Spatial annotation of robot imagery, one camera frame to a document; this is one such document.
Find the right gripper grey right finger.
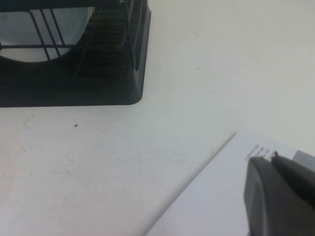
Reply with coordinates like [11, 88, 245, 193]
[270, 150, 315, 182]

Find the black wire dish rack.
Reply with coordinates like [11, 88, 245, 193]
[0, 0, 148, 77]

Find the white plate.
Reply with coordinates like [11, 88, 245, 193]
[0, 6, 96, 62]

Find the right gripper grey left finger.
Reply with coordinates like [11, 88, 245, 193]
[243, 156, 315, 236]

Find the white printed paper sheet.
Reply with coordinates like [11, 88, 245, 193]
[144, 129, 315, 236]

